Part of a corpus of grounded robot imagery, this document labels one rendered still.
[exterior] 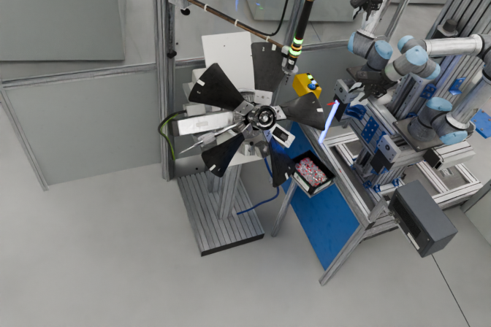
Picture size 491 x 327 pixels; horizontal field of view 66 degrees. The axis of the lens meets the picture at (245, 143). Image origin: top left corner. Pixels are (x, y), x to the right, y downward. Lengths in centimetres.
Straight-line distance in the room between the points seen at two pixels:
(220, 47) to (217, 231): 129
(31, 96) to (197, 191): 125
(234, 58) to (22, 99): 121
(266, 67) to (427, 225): 97
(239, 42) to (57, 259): 178
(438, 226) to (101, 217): 212
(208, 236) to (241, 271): 32
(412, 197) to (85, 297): 195
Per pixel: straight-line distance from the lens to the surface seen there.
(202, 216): 276
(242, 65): 204
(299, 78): 231
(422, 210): 172
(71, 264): 278
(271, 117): 181
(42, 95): 245
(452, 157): 248
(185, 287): 263
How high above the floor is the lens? 247
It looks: 48 degrees down
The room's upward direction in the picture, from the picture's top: 12 degrees clockwise
